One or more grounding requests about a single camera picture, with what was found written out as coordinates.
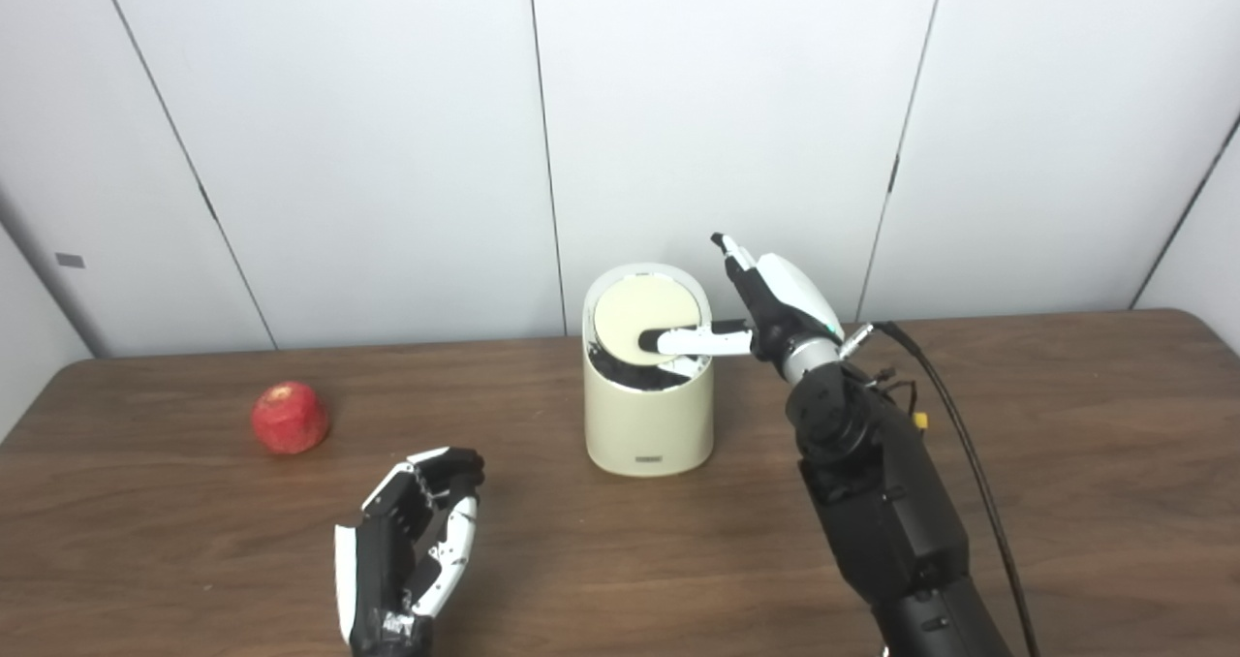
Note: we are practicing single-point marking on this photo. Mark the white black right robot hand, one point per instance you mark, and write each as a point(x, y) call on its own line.
point(790, 298)

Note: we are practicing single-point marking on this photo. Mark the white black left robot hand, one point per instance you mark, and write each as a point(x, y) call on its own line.
point(383, 560)

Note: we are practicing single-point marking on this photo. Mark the cream round bin lid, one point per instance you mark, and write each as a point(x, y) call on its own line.
point(630, 308)

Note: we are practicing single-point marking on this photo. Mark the red apple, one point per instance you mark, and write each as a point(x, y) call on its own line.
point(291, 419)

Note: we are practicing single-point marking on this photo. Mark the cream plastic bin body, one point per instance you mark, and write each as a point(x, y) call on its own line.
point(647, 429)

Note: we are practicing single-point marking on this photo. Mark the black bin liner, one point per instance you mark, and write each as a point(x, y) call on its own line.
point(620, 374)

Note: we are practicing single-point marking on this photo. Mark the small grey wall label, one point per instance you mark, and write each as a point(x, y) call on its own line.
point(70, 261)

